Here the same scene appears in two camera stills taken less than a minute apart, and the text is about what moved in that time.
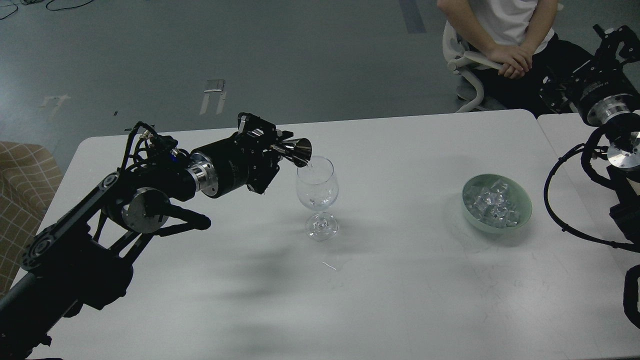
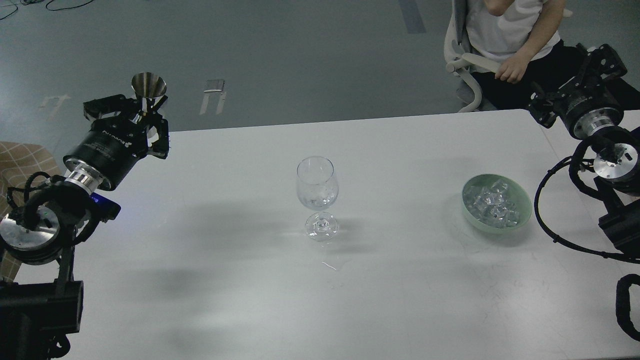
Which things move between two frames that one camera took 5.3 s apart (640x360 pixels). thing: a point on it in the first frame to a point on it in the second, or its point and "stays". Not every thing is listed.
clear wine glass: x=317 y=189 stays
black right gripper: x=607 y=92 to x=589 y=107
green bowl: x=495 y=204 stays
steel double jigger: x=298 y=150 to x=148 y=86
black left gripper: x=238 y=161 to x=114 y=144
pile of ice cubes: x=492 y=205 stays
